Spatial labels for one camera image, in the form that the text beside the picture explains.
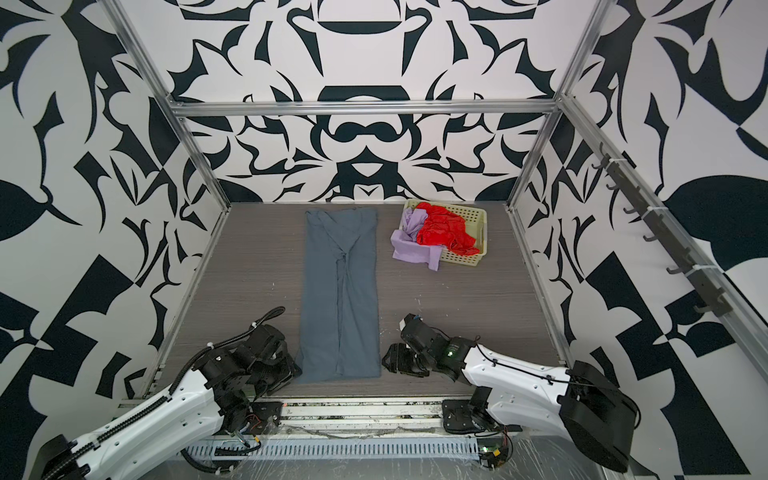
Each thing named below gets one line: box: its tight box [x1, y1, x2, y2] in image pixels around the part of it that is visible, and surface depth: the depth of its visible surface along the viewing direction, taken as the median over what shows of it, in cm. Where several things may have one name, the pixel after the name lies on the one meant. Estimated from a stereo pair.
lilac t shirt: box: [391, 207, 444, 271], surface depth 104 cm
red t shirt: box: [416, 202, 481, 256], surface depth 101 cm
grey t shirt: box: [296, 208, 381, 384], surface depth 97 cm
